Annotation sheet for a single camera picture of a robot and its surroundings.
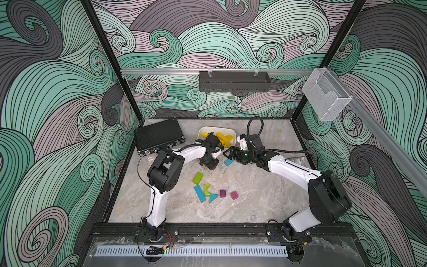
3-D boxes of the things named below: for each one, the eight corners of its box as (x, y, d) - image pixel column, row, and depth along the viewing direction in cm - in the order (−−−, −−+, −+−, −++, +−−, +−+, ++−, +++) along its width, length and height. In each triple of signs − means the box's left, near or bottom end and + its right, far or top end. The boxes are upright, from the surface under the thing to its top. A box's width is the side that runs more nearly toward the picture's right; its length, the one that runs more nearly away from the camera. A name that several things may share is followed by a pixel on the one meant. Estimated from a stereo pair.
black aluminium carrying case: (141, 158, 101) (137, 153, 96) (136, 128, 117) (132, 122, 113) (185, 144, 108) (184, 138, 103) (175, 117, 125) (173, 111, 120)
